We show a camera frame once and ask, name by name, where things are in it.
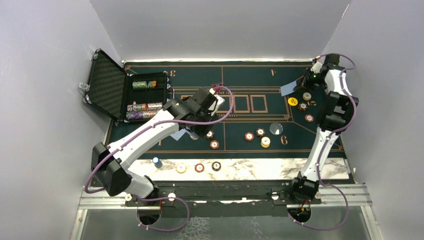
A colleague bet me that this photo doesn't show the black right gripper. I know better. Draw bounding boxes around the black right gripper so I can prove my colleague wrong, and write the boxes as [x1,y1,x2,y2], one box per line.
[292,68,326,93]

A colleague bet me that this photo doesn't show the yellow round button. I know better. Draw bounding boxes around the yellow round button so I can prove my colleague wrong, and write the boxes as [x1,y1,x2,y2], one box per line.
[287,97,299,107]

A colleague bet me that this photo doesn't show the blue card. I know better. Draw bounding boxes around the blue card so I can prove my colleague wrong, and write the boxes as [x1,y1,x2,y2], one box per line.
[280,81,298,97]
[170,129,187,141]

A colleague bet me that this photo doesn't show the white round button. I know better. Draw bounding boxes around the white round button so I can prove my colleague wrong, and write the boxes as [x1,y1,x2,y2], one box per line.
[269,122,284,136]

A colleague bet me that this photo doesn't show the brown poker chip stack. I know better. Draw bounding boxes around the brown poker chip stack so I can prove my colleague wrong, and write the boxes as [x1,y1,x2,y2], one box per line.
[211,161,222,172]

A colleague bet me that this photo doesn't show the red poker chip stack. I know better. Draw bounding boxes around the red poker chip stack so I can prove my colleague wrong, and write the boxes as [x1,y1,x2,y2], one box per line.
[194,163,205,173]

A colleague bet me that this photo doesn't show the yellow poker chip stack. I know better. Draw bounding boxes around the yellow poker chip stack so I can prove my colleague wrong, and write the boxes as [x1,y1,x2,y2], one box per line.
[176,163,187,174]

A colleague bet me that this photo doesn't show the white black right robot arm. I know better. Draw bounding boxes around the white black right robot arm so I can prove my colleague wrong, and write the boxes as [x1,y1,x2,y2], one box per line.
[288,63,359,204]

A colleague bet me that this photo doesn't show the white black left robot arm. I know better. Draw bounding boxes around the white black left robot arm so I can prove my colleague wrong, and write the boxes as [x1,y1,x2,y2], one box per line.
[84,87,225,206]

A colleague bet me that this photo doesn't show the green poker table mat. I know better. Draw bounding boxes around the green poker table mat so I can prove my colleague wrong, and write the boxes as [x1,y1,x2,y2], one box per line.
[124,61,326,160]

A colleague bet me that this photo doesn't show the mixed chips row in case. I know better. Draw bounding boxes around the mixed chips row in case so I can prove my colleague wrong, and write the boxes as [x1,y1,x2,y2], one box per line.
[126,102,163,112]

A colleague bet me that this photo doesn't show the green chips in case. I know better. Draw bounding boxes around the green chips in case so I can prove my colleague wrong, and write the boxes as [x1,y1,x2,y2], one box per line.
[132,80,157,90]

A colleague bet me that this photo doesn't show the purple chips row in case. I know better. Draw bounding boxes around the purple chips row in case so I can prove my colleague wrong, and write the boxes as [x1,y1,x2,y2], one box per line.
[126,110,159,121]

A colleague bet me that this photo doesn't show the blue poker chip stack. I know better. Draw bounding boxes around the blue poker chip stack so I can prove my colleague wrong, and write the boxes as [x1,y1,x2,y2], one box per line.
[152,157,163,169]

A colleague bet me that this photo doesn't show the black poker chip case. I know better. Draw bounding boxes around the black poker chip case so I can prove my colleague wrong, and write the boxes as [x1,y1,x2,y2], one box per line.
[78,48,170,123]

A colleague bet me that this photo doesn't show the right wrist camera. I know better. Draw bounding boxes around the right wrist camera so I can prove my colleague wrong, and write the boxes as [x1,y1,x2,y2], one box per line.
[310,53,341,74]

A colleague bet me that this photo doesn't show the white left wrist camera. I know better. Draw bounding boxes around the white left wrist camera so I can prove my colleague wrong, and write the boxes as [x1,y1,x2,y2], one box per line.
[208,88,225,116]

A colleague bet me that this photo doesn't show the black mounting rail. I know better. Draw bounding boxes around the black mounting rail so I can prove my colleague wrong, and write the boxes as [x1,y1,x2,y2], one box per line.
[79,180,372,220]

